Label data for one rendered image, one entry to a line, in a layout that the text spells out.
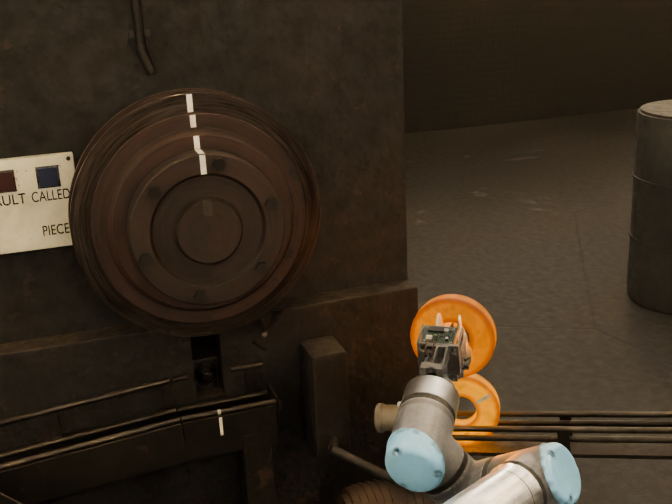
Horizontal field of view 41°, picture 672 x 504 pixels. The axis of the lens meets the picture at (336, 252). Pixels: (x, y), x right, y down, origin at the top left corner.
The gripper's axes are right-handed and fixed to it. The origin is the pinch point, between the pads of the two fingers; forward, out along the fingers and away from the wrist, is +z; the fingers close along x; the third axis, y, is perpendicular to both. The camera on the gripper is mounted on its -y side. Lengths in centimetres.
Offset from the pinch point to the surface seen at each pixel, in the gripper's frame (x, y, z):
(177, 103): 49, 40, 7
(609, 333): -30, -149, 186
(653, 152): -44, -89, 238
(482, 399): -4.2, -20.6, 3.5
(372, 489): 17.3, -38.7, -6.9
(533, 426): -14.3, -23.5, 0.6
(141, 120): 54, 39, 3
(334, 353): 26.5, -15.4, 7.2
